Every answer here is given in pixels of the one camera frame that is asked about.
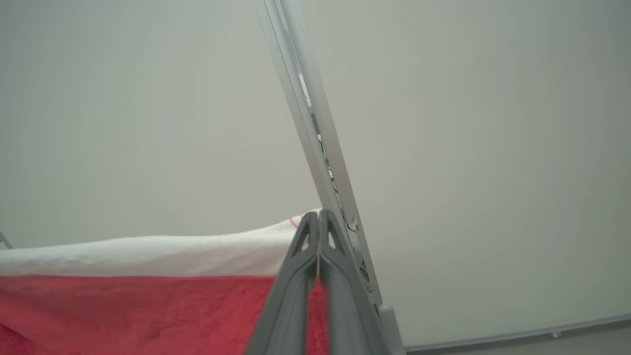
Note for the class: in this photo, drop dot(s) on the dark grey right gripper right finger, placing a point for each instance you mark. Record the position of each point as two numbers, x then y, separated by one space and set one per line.
345 305

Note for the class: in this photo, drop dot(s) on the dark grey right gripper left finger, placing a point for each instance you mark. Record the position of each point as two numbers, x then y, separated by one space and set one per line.
291 305

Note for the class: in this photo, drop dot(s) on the red white striped jersey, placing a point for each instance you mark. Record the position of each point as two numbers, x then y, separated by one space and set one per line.
123 305

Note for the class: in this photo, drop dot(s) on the white partition panel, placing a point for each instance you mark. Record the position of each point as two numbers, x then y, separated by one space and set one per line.
123 123
493 148

